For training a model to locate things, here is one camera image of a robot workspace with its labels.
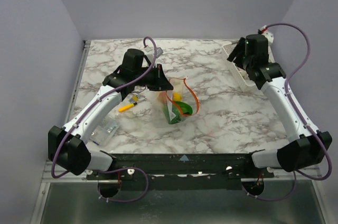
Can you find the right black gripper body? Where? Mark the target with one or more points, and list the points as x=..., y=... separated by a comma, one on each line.
x=238, y=50

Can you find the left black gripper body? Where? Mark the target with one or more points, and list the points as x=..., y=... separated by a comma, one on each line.
x=151, y=80

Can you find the yellow corn toy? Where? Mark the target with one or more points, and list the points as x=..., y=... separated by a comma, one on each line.
x=176, y=97

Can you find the clear zip bag orange zipper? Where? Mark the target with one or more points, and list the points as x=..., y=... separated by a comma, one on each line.
x=188, y=95

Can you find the white green bok choy toy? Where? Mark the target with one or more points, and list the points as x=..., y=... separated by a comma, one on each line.
x=177, y=112

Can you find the orange peach toy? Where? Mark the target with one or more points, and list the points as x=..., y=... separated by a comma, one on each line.
x=161, y=97

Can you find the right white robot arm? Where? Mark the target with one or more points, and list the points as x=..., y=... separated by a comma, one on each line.
x=306, y=143

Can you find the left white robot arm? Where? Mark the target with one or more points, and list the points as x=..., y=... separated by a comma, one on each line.
x=67, y=144

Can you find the white perforated plastic basket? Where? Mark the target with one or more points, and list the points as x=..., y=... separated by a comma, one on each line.
x=240, y=76

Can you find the clear plastic screw box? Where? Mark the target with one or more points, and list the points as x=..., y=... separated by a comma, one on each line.
x=104, y=132

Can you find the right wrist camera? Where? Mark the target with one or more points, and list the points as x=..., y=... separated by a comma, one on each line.
x=264, y=31

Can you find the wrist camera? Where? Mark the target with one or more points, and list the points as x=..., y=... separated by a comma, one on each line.
x=150, y=52
x=264, y=31

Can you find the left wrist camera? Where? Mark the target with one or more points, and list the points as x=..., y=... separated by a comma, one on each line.
x=150, y=52

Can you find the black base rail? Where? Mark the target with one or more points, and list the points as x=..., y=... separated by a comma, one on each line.
x=181, y=171

